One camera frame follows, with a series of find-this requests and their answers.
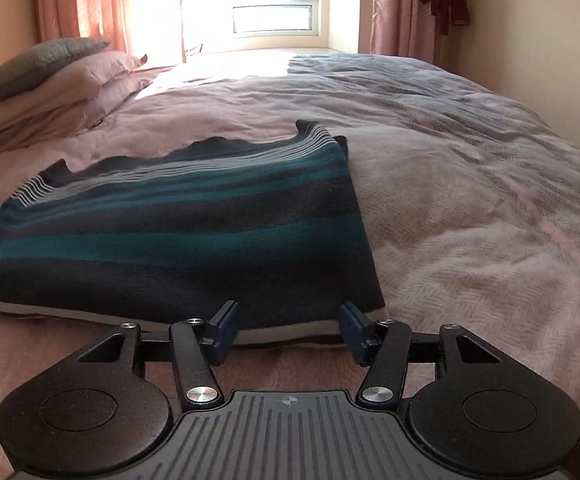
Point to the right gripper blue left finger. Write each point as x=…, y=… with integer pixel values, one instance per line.
x=198, y=345

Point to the upper pink pillow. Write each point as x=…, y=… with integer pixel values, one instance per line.
x=79, y=81

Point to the left pink curtain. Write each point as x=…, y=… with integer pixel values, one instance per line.
x=152, y=28

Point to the grey checked pillow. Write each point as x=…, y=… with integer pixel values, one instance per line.
x=27, y=70

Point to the striped knit sweater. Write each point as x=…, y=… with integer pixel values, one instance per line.
x=274, y=226

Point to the pink pillow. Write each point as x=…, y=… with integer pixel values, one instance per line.
x=73, y=119
x=79, y=81

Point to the lower pink pillow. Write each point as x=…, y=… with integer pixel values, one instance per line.
x=73, y=119

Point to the pink grey bed duvet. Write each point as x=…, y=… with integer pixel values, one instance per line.
x=471, y=205

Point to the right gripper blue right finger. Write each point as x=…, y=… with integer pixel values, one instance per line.
x=381, y=346

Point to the bedroom window frame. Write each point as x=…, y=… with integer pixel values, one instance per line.
x=235, y=25

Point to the pink window curtain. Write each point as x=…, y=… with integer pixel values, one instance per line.
x=399, y=28

